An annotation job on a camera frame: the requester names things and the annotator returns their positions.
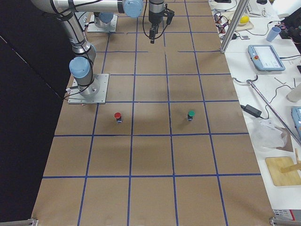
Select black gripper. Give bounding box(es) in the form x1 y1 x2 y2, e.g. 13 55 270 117
149 0 174 43

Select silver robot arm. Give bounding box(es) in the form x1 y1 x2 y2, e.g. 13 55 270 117
32 0 174 97
94 12 114 28

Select green push button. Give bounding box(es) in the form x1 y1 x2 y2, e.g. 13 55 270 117
187 110 195 121

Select red push button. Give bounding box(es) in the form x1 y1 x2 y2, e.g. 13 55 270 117
114 112 122 123

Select robot teach pendant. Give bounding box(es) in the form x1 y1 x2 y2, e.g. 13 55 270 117
247 45 285 72

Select light blue cup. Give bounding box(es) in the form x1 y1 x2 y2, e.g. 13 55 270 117
266 26 281 42

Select black power adapter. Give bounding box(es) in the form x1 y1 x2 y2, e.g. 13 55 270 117
243 105 262 118

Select clear plastic bag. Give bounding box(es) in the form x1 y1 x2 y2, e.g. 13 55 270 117
247 119 293 152

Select metal cane rod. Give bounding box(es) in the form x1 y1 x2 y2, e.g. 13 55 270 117
232 75 301 145

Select wooden cutting board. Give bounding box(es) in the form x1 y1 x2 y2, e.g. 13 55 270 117
265 156 301 186

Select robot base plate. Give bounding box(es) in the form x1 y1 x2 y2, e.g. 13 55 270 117
87 14 118 33
67 73 110 104

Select aluminium frame post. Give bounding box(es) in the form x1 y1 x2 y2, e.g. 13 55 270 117
220 0 249 53

